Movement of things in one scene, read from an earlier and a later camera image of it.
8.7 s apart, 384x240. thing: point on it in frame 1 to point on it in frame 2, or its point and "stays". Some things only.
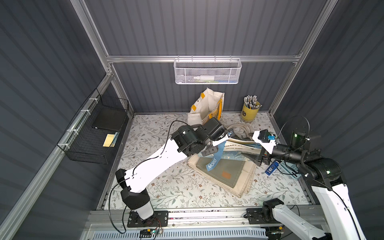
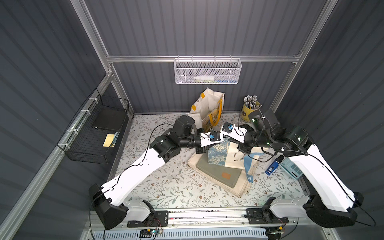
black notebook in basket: x=109 y=118 stays
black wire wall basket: x=93 y=133 stays
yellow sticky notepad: x=108 y=140 stays
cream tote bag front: x=231 y=150 to x=242 y=186
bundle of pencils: x=250 y=102 stays
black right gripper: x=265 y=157 to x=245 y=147
